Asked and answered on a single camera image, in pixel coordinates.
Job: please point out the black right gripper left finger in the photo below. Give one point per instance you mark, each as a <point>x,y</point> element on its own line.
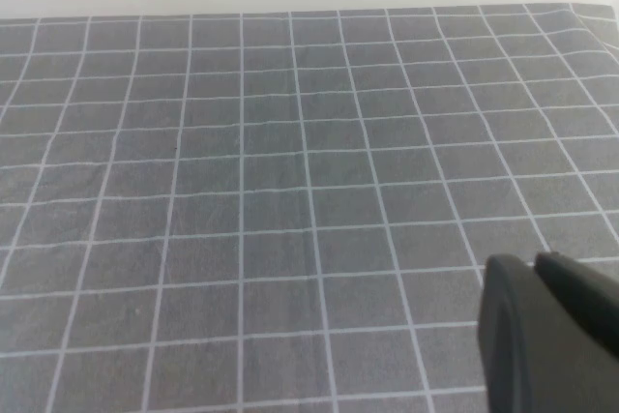
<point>532,360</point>

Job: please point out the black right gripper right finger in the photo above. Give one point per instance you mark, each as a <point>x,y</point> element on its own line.
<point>585,297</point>

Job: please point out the grey white-grid tablecloth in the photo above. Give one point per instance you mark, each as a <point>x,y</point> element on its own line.
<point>271,181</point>

